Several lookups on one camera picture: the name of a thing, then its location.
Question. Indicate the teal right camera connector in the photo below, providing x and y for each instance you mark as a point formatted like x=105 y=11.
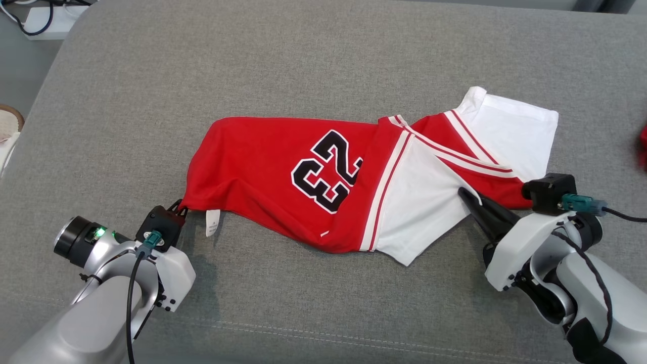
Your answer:
x=581 y=203

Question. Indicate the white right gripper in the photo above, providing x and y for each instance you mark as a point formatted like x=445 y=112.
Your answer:
x=520 y=242

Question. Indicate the cream plastic laundry basket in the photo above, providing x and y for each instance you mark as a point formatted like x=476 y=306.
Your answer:
x=9 y=121

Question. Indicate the red number 23 jersey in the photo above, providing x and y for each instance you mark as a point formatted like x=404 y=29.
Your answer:
x=252 y=167

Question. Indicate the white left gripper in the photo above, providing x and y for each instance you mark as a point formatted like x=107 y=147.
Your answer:
x=177 y=275

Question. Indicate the teal left camera connector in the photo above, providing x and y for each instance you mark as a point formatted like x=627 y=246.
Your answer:
x=151 y=240

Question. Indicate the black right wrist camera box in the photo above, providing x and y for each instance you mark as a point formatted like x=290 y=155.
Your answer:
x=548 y=192

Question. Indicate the white power strip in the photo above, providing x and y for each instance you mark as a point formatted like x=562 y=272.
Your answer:
x=60 y=23

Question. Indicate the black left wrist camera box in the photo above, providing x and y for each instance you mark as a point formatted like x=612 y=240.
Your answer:
x=159 y=225

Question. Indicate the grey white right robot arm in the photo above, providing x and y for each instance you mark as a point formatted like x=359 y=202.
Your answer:
x=627 y=313

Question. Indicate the red shorts with white stripe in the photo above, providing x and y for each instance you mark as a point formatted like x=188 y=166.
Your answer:
x=643 y=149

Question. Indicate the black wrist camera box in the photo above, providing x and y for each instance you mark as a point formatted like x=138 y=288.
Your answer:
x=159 y=225
x=548 y=192

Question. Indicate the teal camera connector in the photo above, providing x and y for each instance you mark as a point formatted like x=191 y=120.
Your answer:
x=151 y=240
x=581 y=203

